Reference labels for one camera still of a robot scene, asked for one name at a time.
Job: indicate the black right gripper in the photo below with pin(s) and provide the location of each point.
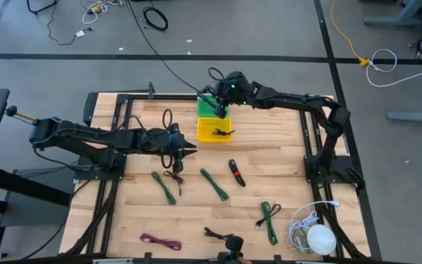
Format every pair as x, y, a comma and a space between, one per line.
225, 91

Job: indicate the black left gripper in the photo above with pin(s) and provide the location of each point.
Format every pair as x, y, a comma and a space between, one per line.
159, 141

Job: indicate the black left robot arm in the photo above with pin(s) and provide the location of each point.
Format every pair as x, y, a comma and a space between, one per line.
86, 137

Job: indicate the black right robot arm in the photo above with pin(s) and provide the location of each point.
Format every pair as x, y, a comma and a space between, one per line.
291, 100

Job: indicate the green plastic basket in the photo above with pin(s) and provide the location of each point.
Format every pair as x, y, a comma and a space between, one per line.
205, 111

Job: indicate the yellow plastic basket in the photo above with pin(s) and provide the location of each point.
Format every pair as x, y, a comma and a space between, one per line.
205, 135

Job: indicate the clear round container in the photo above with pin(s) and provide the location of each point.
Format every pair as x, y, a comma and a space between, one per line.
299, 242

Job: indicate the white dome-shaped object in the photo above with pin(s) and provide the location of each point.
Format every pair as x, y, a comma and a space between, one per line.
321, 240

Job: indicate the black knob with wooden stick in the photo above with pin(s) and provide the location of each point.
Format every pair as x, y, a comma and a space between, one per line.
10, 110

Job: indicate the grey desk foot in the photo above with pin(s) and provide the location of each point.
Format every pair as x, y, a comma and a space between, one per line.
416, 116

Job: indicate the black aluminium table frame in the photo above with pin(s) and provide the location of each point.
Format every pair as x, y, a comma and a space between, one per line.
159, 97

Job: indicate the black table-level camera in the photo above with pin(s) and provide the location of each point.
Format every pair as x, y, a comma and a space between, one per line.
234, 243

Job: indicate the grey desk frame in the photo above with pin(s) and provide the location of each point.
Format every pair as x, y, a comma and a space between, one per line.
405, 14

